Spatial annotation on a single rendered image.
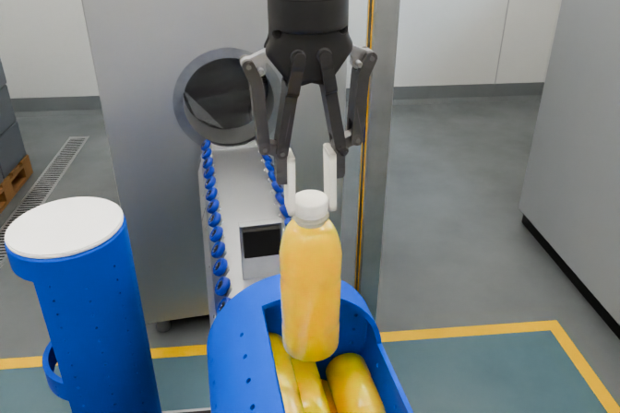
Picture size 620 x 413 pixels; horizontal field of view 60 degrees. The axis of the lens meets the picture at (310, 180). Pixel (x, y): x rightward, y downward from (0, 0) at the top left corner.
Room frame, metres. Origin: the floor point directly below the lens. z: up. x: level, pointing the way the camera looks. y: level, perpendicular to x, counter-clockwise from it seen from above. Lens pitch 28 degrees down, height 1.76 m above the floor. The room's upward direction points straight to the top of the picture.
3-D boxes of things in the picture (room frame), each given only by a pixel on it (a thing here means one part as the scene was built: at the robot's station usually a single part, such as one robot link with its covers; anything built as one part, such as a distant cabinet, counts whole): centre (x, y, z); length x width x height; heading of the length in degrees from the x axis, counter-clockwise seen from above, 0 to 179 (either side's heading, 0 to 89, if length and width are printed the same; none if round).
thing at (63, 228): (1.15, 0.62, 1.03); 0.28 x 0.28 x 0.01
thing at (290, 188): (0.51, 0.02, 1.49); 0.03 x 0.01 x 0.07; 12
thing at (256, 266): (1.08, 0.12, 1.00); 0.10 x 0.04 x 0.15; 102
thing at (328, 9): (0.52, 0.00, 1.65); 0.08 x 0.07 x 0.09; 102
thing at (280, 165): (0.51, 0.04, 1.52); 0.03 x 0.01 x 0.05; 102
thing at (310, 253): (0.52, 0.00, 1.35); 0.07 x 0.07 x 0.19
